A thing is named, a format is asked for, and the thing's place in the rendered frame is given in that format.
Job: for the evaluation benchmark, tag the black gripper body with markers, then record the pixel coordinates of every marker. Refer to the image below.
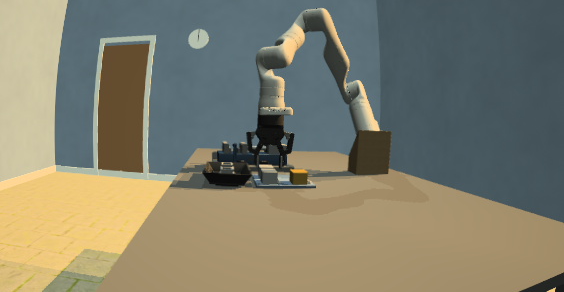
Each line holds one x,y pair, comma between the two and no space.
270,124

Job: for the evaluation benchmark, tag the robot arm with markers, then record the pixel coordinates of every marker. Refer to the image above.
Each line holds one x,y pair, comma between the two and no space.
280,56

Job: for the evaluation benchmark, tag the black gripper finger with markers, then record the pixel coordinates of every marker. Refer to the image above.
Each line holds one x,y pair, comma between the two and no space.
290,138
250,136

